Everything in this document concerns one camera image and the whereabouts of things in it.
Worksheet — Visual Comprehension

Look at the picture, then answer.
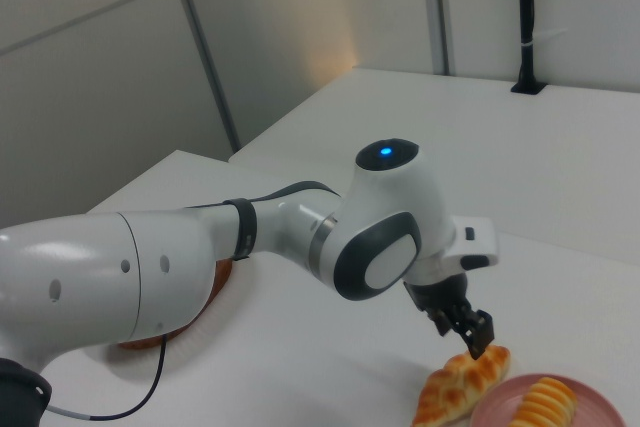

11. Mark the grey partition post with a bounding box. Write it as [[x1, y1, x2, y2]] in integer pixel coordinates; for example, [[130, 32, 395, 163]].
[[163, 0, 242, 154], [428, 0, 457, 77]]

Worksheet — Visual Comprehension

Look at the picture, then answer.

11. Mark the tall black camera pole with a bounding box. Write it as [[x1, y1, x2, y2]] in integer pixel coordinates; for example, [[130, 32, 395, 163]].
[[509, 0, 548, 96]]

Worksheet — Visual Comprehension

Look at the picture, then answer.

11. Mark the braided toy bread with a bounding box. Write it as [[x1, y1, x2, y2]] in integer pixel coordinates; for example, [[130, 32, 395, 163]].
[[412, 345, 512, 427]]

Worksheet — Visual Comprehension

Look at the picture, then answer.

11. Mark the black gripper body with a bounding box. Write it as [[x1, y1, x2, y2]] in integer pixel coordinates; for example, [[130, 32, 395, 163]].
[[402, 271, 474, 319]]

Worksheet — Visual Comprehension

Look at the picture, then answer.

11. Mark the pink plate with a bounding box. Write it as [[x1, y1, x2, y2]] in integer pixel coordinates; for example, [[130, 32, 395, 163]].
[[469, 373, 629, 427]]

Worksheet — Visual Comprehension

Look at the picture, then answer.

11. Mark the brown woven basket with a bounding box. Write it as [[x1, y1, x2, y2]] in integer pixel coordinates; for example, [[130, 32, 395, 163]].
[[114, 256, 236, 354]]

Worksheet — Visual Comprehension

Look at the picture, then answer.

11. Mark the striped toy bread roll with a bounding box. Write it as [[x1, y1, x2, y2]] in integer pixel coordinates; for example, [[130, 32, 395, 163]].
[[509, 376, 579, 427]]

